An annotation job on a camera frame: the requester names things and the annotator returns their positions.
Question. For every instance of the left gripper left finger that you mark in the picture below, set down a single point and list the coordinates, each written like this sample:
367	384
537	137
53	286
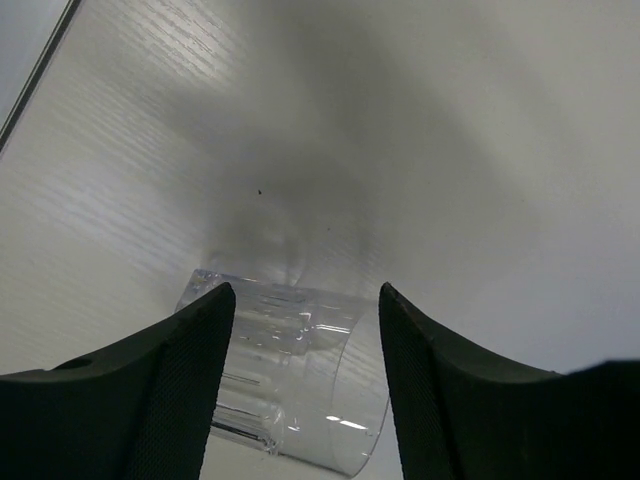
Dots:
140	408

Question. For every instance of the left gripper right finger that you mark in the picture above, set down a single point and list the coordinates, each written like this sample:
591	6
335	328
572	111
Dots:
463	412

